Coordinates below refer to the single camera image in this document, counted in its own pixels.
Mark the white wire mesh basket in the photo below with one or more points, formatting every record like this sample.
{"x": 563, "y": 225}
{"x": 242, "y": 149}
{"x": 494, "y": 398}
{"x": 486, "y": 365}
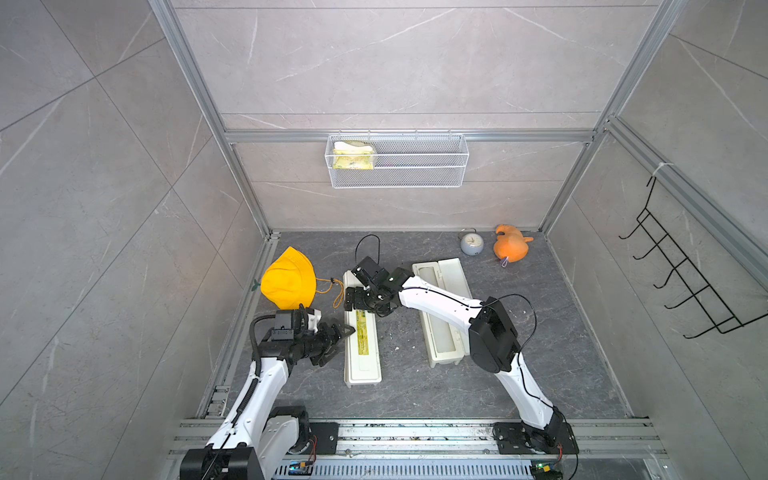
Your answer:
{"x": 413, "y": 160}

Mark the small grey alarm clock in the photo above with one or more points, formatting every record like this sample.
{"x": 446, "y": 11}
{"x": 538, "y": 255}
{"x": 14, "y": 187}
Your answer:
{"x": 471, "y": 243}

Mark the white wrap dispenser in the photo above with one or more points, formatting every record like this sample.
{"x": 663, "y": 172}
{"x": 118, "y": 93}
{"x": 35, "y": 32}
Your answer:
{"x": 362, "y": 357}
{"x": 452, "y": 279}

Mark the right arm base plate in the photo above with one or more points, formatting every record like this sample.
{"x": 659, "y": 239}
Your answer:
{"x": 519, "y": 438}

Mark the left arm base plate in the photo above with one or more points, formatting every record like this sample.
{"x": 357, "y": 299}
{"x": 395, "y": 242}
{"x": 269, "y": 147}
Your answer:
{"x": 323, "y": 438}

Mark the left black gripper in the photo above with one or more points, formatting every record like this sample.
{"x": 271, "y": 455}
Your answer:
{"x": 328, "y": 341}

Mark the yellow wipes packet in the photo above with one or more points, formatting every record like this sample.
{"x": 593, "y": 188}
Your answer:
{"x": 353, "y": 155}

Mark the black wire hook rack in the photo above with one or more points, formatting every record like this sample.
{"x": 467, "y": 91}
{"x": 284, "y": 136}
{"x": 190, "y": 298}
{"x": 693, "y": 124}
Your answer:
{"x": 682, "y": 269}

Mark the orange plush toy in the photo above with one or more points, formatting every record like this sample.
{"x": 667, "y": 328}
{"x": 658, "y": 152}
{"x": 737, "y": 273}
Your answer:
{"x": 511, "y": 245}

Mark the yellow cap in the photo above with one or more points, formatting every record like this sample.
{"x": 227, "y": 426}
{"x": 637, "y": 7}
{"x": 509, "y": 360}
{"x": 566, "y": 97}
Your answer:
{"x": 290, "y": 281}

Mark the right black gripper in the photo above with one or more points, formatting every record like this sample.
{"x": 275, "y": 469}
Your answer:
{"x": 358, "y": 304}

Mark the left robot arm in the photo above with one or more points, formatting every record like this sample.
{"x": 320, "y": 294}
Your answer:
{"x": 255, "y": 435}

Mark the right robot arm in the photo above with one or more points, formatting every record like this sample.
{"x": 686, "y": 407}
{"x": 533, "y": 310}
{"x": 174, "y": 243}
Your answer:
{"x": 493, "y": 339}

